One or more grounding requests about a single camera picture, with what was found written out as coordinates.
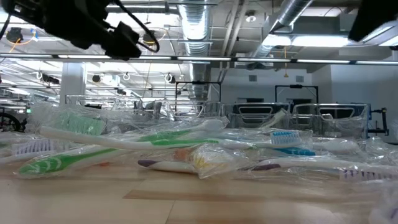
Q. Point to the round ceiling sensor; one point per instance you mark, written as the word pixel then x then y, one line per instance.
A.
pixel 251 17

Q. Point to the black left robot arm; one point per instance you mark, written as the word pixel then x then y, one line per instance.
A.
pixel 71 18

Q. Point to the black ceiling device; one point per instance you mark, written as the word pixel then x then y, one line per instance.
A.
pixel 14 34

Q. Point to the green toothbrush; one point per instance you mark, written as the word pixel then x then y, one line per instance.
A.
pixel 93 140
pixel 164 135
pixel 62 161
pixel 278 116

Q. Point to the black rig frame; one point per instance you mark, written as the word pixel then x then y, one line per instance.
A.
pixel 295 86
pixel 199 82

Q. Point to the wrapped orange toothbrush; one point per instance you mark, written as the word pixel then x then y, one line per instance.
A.
pixel 205 158

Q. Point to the black stand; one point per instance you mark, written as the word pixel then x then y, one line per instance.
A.
pixel 385 121

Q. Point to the clear plastic bin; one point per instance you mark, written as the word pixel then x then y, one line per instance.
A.
pixel 93 102
pixel 357 124
pixel 186 109
pixel 236 118

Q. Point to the wrapped blue toothbrush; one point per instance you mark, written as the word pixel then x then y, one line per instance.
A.
pixel 295 151
pixel 284 137

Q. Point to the horizontal light strip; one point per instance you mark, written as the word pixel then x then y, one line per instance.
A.
pixel 248 59

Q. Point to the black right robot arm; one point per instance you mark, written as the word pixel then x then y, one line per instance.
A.
pixel 373 15

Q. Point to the black wheel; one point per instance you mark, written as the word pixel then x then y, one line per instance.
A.
pixel 9 123

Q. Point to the silver ventilation duct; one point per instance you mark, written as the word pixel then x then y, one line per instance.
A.
pixel 195 31
pixel 289 15

